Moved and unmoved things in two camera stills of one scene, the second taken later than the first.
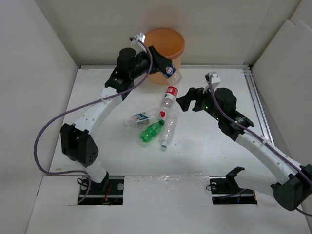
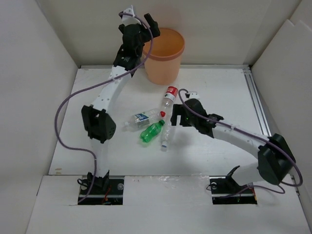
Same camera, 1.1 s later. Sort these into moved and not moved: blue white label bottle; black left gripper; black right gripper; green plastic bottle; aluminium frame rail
Moved: black right gripper; black left gripper
Not moved: blue white label bottle; green plastic bottle; aluminium frame rail
